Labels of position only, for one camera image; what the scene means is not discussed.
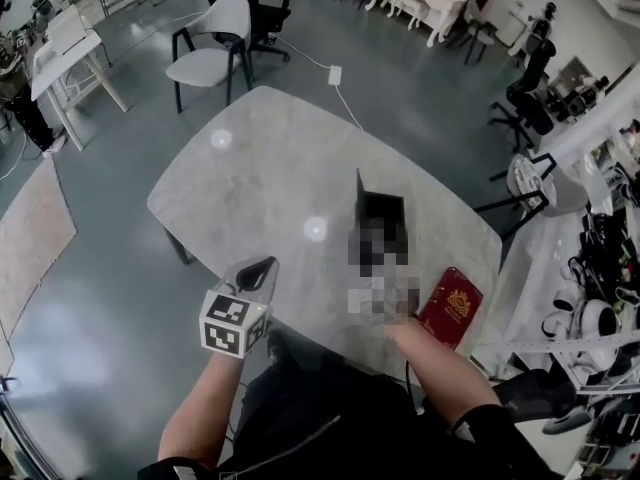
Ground white metal shelf rack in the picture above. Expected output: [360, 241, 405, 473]
[502, 326, 640, 404]

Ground white desk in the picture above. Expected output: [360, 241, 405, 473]
[30, 5, 131, 152]

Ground black box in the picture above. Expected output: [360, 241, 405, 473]
[355, 167, 410, 257]

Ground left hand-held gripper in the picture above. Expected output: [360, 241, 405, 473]
[198, 255, 280, 361]

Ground person's right forearm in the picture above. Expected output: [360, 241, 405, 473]
[386, 316, 502, 433]

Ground black high-back office chair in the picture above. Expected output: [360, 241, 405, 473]
[487, 35, 559, 155]

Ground grey round chair black frame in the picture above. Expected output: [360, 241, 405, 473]
[472, 151, 592, 243]

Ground long white counter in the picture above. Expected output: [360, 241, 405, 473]
[537, 85, 640, 162]

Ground beige rug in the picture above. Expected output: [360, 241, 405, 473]
[0, 156, 79, 364]

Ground dark table leg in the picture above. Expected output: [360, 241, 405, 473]
[161, 223, 194, 267]

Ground white round helmet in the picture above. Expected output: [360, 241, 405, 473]
[573, 299, 620, 345]

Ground person's left forearm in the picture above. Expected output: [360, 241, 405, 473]
[157, 350, 247, 470]

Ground small dark chair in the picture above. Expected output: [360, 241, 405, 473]
[448, 10, 497, 67]

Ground red box with gold emblem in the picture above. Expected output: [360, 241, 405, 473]
[416, 266, 485, 352]

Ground grey chair with black legs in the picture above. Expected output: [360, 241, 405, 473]
[165, 0, 255, 115]

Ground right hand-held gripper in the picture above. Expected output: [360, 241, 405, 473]
[347, 255, 422, 327]

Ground pile of dark gear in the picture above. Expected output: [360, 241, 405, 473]
[564, 206, 640, 319]

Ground thin black cable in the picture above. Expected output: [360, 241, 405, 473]
[403, 359, 418, 405]

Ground white power cable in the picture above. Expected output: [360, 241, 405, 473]
[269, 32, 366, 132]

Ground person's black clothing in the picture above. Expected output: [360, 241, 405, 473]
[137, 330, 569, 480]

